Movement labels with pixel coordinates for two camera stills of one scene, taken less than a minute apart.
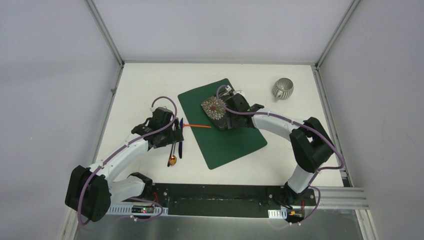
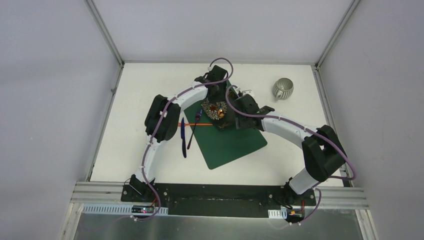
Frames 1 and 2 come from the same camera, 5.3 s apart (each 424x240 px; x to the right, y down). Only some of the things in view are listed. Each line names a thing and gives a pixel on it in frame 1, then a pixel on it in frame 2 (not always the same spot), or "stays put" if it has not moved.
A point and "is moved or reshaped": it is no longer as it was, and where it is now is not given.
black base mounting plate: (222, 200) stays put
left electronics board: (142, 209) stays put
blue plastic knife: (180, 143) is moved or reshaped
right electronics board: (295, 214) stays put
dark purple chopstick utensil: (168, 164) to (198, 115)
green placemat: (220, 146) stays put
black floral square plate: (215, 112) stays put
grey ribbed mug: (283, 88) stays put
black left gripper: (175, 135) to (212, 96)
